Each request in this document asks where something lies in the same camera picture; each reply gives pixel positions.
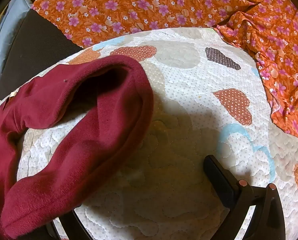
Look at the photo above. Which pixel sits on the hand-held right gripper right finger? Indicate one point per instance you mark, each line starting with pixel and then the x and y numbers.
pixel 215 176

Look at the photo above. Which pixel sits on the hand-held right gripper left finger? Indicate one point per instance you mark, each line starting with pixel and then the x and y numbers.
pixel 74 227

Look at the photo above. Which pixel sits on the dark red fleece garment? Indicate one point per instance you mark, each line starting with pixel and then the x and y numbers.
pixel 109 130

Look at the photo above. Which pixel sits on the quilted heart-print blanket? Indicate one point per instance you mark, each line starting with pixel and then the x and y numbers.
pixel 189 120

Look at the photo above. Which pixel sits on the orange floral cloth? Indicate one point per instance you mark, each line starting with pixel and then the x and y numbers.
pixel 164 5

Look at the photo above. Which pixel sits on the dark brown cushion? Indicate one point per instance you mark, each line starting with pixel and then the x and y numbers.
pixel 31 47

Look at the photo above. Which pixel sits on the grey pillow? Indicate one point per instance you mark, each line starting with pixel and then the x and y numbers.
pixel 11 25

